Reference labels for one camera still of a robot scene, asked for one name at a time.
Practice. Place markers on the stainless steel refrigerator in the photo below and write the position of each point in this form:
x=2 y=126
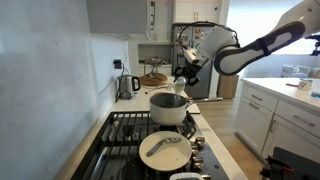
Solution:
x=203 y=85

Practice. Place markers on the metal cooktop knob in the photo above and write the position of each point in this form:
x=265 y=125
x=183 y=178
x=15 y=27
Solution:
x=200 y=141
x=205 y=177
x=197 y=163
x=194 y=152

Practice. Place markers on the white printed mug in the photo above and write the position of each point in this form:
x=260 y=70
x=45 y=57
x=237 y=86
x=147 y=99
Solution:
x=305 y=85

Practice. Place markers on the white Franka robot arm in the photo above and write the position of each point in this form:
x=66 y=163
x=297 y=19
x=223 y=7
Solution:
x=216 y=41

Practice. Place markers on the white cabinet over hood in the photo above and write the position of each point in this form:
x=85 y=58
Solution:
x=116 y=15

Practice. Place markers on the wooden side cabinet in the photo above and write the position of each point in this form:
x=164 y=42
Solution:
x=228 y=86

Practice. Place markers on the black wall plug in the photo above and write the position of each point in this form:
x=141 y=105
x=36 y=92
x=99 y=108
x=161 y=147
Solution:
x=117 y=64

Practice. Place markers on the blue flat object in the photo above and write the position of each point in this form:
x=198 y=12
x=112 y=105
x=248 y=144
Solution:
x=315 y=95

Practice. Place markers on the small clear cup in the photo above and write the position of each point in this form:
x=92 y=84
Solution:
x=180 y=85

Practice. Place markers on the black stand with red parts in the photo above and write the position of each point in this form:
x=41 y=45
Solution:
x=293 y=166

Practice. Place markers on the light wooden cutting board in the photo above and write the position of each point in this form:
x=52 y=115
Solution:
x=195 y=109

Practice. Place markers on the white cabinet above refrigerator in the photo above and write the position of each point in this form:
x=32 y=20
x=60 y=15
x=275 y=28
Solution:
x=186 y=11

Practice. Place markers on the black camera on stand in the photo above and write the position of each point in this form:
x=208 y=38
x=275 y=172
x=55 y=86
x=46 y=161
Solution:
x=315 y=46

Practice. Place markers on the steel electric kettle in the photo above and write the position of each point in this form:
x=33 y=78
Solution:
x=126 y=86

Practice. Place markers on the white kitchen island cabinet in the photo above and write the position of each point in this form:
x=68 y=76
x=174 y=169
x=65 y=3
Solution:
x=283 y=123

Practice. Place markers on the black gas cooktop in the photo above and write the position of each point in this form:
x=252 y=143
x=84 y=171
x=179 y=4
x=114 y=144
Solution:
x=116 y=150

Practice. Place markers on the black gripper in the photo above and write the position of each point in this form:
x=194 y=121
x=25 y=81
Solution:
x=191 y=69

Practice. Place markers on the red flat object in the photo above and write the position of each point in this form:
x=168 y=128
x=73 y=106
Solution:
x=291 y=85

